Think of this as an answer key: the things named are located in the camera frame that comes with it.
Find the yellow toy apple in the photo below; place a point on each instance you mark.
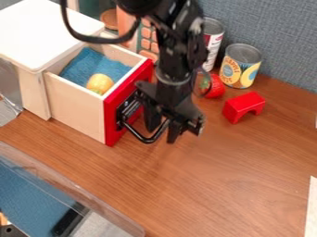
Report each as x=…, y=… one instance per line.
x=100, y=84

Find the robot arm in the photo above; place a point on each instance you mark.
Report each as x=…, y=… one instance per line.
x=179, y=37

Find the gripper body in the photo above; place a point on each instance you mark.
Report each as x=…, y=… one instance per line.
x=175, y=98

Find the red toy strawberry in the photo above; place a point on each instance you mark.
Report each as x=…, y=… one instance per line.
x=216, y=88

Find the red and white can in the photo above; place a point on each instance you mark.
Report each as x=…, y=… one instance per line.
x=213, y=46

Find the drawer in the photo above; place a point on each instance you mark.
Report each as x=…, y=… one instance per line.
x=76, y=105

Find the yellow can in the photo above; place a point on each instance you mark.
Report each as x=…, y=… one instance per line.
x=239, y=69

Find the wooden bowl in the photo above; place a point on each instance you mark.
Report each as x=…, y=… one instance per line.
x=109, y=19

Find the cabinet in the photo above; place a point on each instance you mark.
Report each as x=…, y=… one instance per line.
x=37, y=34

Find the blue cloth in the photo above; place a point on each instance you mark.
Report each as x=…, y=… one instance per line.
x=88, y=64

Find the red arch block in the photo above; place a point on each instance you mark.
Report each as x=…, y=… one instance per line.
x=241, y=105

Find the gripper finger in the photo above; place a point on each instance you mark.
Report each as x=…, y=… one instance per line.
x=152, y=118
x=175, y=131

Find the white board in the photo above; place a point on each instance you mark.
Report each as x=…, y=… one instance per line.
x=312, y=209

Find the orange brick toy house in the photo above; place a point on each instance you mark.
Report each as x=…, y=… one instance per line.
x=145, y=38

